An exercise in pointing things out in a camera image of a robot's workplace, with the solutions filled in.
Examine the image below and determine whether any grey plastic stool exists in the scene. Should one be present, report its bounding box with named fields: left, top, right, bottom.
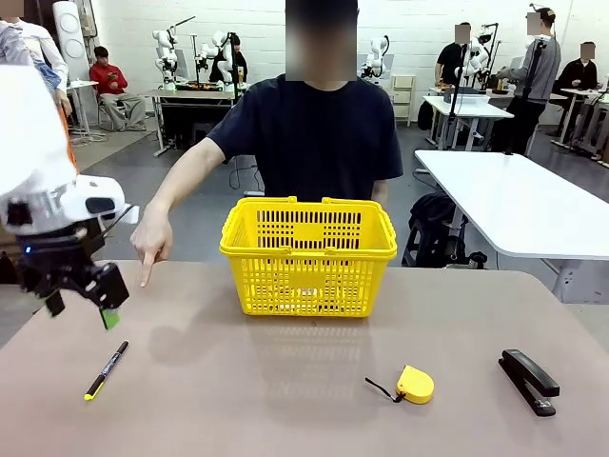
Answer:
left=191, top=121, right=219, bottom=151

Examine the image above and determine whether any person's right hand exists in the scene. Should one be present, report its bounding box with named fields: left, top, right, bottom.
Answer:
left=129, top=203, right=175, bottom=288

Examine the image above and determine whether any grey background robot table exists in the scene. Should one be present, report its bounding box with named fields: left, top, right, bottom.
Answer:
left=150, top=84, right=252, bottom=158

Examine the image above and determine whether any white background desk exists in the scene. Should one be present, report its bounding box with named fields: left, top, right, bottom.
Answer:
left=422, top=93, right=516, bottom=151

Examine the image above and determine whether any black pen yellow cap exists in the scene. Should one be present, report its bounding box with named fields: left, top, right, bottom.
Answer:
left=84, top=340, right=130, bottom=402

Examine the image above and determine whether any person in black T-shirt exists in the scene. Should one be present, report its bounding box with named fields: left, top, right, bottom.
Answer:
left=206, top=0, right=404, bottom=215

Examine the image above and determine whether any person's right forearm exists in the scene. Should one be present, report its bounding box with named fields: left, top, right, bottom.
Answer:
left=144, top=142, right=220, bottom=215

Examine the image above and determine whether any person in orange trousers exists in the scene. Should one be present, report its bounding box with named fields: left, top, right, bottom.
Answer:
left=22, top=21, right=79, bottom=173

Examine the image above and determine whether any person in dark clothes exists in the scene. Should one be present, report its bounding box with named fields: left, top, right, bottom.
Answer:
left=226, top=32, right=248, bottom=85

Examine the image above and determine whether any black backpack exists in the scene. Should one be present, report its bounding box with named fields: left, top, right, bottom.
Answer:
left=407, top=190, right=472, bottom=268

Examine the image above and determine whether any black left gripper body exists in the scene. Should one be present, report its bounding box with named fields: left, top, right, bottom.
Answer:
left=16, top=222, right=107, bottom=292

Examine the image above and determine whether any white standing air conditioner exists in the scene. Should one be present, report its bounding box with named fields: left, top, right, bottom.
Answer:
left=51, top=0, right=91, bottom=80

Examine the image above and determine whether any black stapler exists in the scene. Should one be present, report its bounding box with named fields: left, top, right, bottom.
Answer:
left=498, top=348, right=561, bottom=418

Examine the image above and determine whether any person in pale blue shirt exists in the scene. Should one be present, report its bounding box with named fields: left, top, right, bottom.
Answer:
left=0, top=0, right=35, bottom=67

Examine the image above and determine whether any yellow tape measure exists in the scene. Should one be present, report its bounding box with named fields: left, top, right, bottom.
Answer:
left=364, top=364, right=436, bottom=406

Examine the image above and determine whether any person in grey sweater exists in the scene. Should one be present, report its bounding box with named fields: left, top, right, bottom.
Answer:
left=492, top=7, right=562, bottom=156

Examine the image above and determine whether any black camera stand pole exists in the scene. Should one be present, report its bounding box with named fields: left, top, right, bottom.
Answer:
left=503, top=40, right=546, bottom=157

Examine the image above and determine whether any seated person in red sweater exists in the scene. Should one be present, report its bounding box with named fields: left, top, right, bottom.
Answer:
left=88, top=46, right=147, bottom=133

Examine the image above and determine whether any small white side table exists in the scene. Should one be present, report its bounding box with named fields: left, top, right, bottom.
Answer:
left=66, top=79, right=100, bottom=139

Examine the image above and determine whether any bystander in black T-shirt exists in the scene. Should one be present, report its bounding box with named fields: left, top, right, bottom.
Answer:
left=436, top=22, right=473, bottom=89

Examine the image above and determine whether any large white table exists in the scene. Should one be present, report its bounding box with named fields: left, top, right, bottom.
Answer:
left=414, top=149, right=609, bottom=306

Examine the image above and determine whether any person in black jacket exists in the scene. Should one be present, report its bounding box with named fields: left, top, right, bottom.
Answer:
left=556, top=41, right=599, bottom=96

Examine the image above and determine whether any white drawer cabinet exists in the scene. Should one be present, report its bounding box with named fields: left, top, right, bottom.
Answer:
left=390, top=73, right=418, bottom=128

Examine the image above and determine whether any yellow plastic shopping basket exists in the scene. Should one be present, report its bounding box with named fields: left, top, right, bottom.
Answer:
left=219, top=195, right=399, bottom=319

